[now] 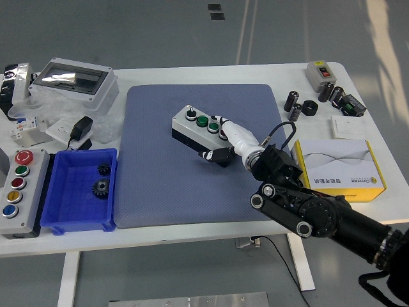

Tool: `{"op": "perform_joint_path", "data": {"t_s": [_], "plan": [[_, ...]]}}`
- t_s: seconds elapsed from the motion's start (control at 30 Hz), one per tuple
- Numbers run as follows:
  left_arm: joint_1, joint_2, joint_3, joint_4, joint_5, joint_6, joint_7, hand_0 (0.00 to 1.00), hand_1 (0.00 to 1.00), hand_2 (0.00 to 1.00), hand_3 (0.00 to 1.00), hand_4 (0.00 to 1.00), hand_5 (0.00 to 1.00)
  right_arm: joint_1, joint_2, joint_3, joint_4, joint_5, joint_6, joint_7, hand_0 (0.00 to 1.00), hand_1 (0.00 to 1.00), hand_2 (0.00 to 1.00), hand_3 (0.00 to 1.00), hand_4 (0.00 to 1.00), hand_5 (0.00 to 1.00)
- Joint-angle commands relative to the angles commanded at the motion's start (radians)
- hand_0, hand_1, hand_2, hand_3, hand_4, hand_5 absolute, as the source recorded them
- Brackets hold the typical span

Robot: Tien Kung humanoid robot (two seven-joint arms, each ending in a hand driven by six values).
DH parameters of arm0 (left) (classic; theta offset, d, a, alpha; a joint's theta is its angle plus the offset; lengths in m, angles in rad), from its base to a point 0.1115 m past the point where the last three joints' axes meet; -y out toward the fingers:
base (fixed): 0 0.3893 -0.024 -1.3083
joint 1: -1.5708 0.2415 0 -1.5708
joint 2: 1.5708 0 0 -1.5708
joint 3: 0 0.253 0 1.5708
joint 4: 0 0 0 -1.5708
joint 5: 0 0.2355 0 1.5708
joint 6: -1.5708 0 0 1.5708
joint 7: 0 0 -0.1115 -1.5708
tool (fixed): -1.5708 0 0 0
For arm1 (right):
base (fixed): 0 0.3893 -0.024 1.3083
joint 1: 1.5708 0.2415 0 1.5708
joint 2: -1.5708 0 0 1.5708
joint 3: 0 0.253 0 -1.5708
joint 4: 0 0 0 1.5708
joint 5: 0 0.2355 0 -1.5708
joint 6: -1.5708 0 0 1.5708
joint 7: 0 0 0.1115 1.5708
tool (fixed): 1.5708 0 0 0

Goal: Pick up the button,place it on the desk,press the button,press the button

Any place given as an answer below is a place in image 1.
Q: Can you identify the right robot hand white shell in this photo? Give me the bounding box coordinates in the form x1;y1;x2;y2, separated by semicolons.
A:
198;114;261;168

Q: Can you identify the grey four-button control box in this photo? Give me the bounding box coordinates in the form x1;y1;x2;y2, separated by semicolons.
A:
171;104;236;164

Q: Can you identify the grey five-button control box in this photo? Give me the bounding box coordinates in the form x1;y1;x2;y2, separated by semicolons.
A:
0;148;50;240

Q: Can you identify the black hex nut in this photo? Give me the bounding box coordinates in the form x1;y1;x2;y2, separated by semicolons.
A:
302;100;319;116

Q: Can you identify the blue-grey mat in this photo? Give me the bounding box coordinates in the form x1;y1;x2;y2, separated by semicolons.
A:
113;83;288;230

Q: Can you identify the white and yellow cardboard box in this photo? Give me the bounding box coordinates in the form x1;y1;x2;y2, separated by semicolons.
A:
289;139;387;203

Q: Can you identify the black module with green terminal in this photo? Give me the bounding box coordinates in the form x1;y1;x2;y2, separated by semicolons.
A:
337;93;367;118

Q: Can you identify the clear plastic bag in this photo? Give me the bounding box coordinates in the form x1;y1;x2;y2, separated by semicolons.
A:
8;86;124;145

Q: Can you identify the white table leg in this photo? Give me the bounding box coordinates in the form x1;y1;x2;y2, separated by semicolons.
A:
286;232;316;292
57;251;81;307

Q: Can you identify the large black bevel gear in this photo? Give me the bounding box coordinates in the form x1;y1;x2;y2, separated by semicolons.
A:
91;178;111;201

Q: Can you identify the black power adapter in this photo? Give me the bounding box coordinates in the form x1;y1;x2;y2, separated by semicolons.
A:
66;116;94;151

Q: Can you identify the grey metal plate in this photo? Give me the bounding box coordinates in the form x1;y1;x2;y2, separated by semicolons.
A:
108;291;269;307

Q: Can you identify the blue plastic bin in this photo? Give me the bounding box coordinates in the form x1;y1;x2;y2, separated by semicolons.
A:
40;148;118;236

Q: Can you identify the silver metal sheet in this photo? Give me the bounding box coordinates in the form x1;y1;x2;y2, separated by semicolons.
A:
21;129;54;148

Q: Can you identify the white circuit breaker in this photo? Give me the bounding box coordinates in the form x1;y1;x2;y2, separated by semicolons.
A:
9;115;49;141

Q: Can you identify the grey switch box red button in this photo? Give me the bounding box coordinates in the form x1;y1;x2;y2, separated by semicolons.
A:
305;60;335;93

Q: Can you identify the grey bracket under table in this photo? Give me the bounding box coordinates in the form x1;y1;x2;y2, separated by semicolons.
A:
235;236;262;249

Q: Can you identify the white wall switch plate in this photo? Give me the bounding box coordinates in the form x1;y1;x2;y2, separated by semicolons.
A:
330;114;365;140

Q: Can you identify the black cable under table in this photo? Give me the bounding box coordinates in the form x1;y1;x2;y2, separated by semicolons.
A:
252;235;311;307

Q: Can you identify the grey enclosure with clear lid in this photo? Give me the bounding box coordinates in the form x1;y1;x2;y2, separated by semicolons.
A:
27;57;120;113

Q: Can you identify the white wall socket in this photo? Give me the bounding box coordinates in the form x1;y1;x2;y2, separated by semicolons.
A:
45;118;92;150

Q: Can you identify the black robot torso strap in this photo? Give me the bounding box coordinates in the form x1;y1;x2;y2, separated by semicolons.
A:
357;271;409;307

